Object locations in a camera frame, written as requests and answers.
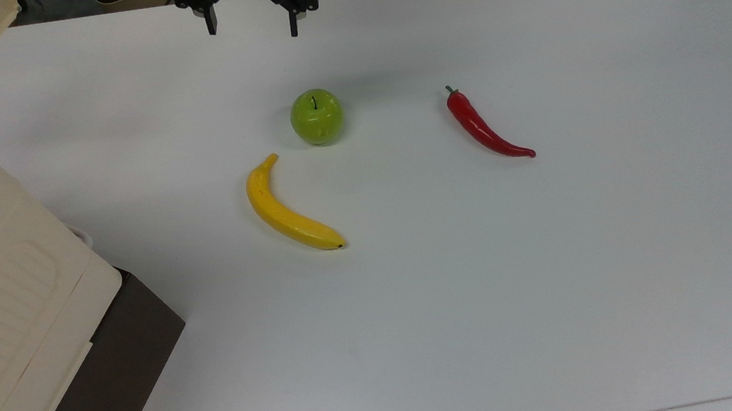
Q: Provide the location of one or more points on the green apple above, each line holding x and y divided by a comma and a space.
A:
316, 116

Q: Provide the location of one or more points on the yellow banana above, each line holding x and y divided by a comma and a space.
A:
280, 208

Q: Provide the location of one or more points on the red chili pepper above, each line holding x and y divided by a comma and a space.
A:
481, 129

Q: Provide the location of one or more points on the dark brown drawer box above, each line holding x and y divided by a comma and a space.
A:
110, 379

